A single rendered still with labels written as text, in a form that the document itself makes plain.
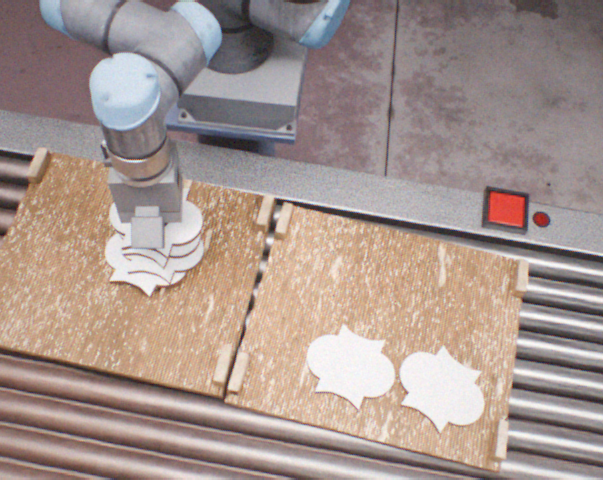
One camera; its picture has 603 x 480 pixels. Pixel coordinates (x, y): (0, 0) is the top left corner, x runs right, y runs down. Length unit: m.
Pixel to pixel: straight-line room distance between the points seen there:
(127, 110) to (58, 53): 1.96
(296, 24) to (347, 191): 0.30
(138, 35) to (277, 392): 0.54
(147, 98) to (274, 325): 0.46
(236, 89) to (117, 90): 0.55
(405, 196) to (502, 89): 1.48
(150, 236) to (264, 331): 0.26
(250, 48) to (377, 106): 1.28
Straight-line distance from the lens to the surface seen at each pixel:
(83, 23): 0.97
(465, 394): 1.16
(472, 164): 2.53
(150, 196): 1.00
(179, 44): 0.91
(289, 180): 1.31
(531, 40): 2.95
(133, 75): 0.86
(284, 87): 1.37
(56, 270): 1.25
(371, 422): 1.13
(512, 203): 1.34
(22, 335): 1.22
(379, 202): 1.31
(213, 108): 1.39
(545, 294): 1.30
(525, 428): 1.20
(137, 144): 0.90
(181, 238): 1.09
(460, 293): 1.23
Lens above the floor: 2.02
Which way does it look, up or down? 62 degrees down
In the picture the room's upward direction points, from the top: 6 degrees clockwise
